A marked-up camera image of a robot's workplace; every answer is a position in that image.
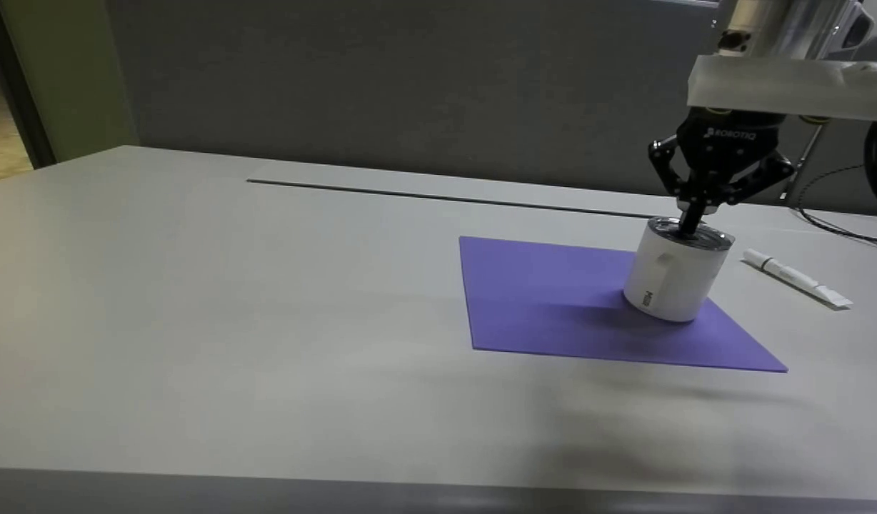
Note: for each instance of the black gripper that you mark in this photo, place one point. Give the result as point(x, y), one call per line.
point(732, 145)

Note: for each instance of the grey desk partition panel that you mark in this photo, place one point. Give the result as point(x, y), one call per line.
point(409, 88)

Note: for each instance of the white marker pen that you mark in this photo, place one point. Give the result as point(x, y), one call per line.
point(799, 277)

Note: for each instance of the dark door frame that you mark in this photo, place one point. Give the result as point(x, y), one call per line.
point(18, 80)

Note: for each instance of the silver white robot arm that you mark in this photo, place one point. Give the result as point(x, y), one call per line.
point(789, 23)

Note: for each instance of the white thermo mug with lid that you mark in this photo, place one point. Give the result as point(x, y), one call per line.
point(673, 275)

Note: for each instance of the purple rectangular mat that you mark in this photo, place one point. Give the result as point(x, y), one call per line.
point(540, 303)

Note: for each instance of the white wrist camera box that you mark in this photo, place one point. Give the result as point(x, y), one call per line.
point(789, 88)

